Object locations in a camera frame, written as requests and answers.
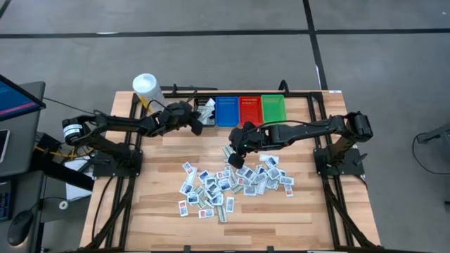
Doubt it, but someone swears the black diagonal support beam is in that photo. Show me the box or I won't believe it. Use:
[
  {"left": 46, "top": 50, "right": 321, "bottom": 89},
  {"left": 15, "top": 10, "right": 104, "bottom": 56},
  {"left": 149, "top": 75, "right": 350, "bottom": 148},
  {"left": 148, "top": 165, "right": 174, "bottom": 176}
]
[{"left": 33, "top": 133, "right": 96, "bottom": 193}]

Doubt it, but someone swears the smartphone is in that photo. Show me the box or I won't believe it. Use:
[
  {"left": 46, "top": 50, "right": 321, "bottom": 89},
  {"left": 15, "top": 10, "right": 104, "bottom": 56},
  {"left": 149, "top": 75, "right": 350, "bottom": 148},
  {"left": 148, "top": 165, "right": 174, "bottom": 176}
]
[{"left": 0, "top": 129, "right": 11, "bottom": 164}]

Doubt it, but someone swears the red slotted plastic basket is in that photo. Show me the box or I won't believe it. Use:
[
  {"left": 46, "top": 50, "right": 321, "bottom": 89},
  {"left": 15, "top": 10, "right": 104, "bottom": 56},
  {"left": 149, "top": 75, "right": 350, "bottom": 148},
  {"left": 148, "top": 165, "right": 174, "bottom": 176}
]
[{"left": 238, "top": 96, "right": 264, "bottom": 127}]

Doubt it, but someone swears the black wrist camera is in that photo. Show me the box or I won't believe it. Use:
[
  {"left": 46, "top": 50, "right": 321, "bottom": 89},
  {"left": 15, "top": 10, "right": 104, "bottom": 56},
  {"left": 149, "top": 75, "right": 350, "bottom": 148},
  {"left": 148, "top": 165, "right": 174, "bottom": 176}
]
[
  {"left": 167, "top": 102, "right": 188, "bottom": 119},
  {"left": 253, "top": 128, "right": 271, "bottom": 147}
]

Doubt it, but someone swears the white paper sheet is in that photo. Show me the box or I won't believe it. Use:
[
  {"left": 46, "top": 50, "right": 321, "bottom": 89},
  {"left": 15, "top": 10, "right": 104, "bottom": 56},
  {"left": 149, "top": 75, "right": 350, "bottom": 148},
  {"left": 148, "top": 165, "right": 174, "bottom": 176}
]
[{"left": 65, "top": 156, "right": 94, "bottom": 202}]

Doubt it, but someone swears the white wipes canister yellow label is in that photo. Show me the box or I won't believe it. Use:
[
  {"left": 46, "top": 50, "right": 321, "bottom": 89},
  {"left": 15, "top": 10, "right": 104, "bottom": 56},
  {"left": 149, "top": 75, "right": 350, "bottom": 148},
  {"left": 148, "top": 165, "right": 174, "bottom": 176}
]
[{"left": 131, "top": 72, "right": 166, "bottom": 110}]

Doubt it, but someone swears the black keyboard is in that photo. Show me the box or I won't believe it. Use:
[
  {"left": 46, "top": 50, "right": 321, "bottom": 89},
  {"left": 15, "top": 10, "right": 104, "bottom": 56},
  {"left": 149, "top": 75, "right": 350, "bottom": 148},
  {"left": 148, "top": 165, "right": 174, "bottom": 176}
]
[{"left": 0, "top": 181, "right": 14, "bottom": 222}]

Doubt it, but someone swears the monitor with blue screen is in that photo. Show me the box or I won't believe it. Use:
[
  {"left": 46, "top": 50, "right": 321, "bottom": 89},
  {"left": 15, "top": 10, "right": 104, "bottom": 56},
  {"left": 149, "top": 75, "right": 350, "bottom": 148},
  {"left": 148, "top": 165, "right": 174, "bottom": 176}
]
[{"left": 0, "top": 73, "right": 48, "bottom": 122}]

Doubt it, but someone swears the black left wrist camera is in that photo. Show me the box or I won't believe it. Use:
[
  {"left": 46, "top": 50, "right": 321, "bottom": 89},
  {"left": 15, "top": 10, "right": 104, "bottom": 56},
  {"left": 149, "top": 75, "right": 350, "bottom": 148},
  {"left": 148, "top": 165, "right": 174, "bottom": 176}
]
[{"left": 167, "top": 102, "right": 188, "bottom": 119}]

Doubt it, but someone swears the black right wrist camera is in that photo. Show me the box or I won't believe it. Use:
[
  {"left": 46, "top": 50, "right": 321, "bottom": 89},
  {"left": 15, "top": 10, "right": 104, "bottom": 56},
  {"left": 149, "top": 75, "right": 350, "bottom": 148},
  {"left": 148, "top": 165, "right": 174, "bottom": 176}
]
[{"left": 253, "top": 128, "right": 271, "bottom": 147}]

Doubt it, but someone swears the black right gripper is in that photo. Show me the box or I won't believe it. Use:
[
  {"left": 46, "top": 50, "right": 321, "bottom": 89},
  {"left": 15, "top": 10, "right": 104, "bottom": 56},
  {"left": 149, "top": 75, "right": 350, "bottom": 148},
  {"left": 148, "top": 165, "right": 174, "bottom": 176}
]
[{"left": 226, "top": 121, "right": 257, "bottom": 170}]

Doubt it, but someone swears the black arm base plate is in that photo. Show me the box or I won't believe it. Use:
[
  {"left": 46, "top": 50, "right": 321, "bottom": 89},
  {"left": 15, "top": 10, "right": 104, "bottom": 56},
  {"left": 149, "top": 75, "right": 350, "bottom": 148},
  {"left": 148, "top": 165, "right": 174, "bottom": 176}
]
[
  {"left": 313, "top": 147, "right": 368, "bottom": 177},
  {"left": 92, "top": 149, "right": 143, "bottom": 178}
]

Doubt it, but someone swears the blue slotted plastic basket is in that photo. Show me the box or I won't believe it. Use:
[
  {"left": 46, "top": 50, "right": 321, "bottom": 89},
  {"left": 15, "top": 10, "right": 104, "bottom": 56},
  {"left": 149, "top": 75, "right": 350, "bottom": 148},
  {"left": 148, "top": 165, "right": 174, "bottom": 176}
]
[{"left": 214, "top": 96, "right": 241, "bottom": 128}]

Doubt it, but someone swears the green slotted plastic basket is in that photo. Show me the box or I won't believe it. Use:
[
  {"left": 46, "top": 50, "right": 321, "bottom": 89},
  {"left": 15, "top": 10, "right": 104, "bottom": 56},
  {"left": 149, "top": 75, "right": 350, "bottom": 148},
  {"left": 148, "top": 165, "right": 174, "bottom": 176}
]
[{"left": 261, "top": 93, "right": 288, "bottom": 127}]

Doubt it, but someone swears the black floor cable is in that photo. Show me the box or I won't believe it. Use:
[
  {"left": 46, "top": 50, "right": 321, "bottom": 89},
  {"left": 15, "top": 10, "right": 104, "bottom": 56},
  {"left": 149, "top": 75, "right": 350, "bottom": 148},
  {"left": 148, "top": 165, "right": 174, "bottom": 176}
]
[{"left": 411, "top": 132, "right": 450, "bottom": 176}]

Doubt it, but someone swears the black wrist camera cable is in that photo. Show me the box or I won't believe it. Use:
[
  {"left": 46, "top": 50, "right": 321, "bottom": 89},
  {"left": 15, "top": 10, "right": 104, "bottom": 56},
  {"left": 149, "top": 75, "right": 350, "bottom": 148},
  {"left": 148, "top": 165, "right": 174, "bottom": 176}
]
[{"left": 147, "top": 90, "right": 198, "bottom": 114}]

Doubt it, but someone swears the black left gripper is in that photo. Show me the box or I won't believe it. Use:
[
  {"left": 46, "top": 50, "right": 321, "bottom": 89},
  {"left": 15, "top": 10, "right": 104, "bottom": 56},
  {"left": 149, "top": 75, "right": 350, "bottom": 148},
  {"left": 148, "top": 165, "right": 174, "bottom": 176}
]
[{"left": 174, "top": 101, "right": 209, "bottom": 138}]

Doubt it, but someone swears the thin black cable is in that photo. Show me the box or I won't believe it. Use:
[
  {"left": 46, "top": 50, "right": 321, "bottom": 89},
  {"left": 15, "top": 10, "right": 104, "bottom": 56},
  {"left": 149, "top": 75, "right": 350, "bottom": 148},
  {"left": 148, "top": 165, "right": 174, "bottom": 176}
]
[{"left": 44, "top": 96, "right": 89, "bottom": 114}]

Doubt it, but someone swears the black slotted plastic basket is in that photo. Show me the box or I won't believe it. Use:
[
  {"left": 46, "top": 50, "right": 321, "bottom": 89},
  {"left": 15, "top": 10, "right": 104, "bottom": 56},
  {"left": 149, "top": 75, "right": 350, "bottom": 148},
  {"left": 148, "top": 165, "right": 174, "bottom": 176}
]
[{"left": 192, "top": 96, "right": 217, "bottom": 128}]

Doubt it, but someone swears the laptop with blue screen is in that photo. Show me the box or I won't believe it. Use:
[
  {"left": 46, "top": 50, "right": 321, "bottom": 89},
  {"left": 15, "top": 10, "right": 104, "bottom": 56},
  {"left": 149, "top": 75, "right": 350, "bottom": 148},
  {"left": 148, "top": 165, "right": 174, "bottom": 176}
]
[{"left": 0, "top": 81, "right": 47, "bottom": 179}]

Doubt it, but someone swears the black cable along frame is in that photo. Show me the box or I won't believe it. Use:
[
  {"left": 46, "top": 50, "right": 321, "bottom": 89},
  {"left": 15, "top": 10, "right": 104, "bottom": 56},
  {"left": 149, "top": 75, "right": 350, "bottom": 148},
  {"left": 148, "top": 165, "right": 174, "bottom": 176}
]
[{"left": 91, "top": 175, "right": 117, "bottom": 244}]

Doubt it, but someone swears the grey stand foot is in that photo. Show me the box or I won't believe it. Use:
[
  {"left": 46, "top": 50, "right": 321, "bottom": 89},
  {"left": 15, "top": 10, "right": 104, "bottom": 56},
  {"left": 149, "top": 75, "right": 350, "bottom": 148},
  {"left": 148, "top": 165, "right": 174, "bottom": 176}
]
[{"left": 416, "top": 122, "right": 450, "bottom": 145}]

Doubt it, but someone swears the black computer mouse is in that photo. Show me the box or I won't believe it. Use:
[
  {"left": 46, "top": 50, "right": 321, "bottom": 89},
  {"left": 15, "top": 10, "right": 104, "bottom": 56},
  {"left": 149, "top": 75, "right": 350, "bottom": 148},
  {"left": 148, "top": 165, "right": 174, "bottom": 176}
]
[{"left": 6, "top": 209, "right": 35, "bottom": 247}]

